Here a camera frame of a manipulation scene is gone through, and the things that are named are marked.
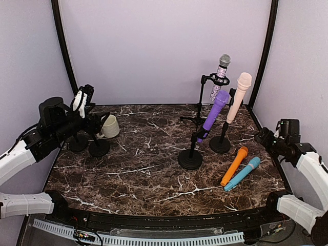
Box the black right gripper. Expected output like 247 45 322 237
255 127 288 159

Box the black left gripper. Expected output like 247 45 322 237
52 105 110 144

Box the black round-base orange mic stand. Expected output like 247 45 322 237
69 135 89 152

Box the black round-base blue mic stand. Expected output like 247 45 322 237
88 133 110 157

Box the orange toy microphone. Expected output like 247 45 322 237
220 147 248 187

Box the blue toy microphone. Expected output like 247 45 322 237
224 157 261 191

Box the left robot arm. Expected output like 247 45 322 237
1 94 110 223

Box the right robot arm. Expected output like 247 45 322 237
255 119 327 236

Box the black round-base pink mic stand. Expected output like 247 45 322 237
210 122 231 154

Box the purple toy microphone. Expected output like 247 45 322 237
197 91 229 143

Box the pink toy microphone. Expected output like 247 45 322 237
226 72 252 124

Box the black round-base purple mic stand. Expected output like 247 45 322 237
178 132 203 170

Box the black tripod mic stand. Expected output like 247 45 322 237
179 73 230 126

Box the silver glitter microphone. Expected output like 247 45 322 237
210 54 231 101

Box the cream ceramic mug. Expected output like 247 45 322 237
96 115 120 138

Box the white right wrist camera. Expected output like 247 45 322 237
274 120 284 139

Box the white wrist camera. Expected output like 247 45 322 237
70 84 95 119
274 120 284 139

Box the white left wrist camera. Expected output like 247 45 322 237
70 84 95 119

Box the black front frame rail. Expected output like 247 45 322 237
32 205 297 239

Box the white slotted cable duct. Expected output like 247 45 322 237
32 219 244 245

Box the black left corner post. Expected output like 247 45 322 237
51 0 78 103

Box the black corner post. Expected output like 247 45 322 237
248 0 279 110
51 0 78 103

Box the black right corner post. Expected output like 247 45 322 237
248 0 279 110

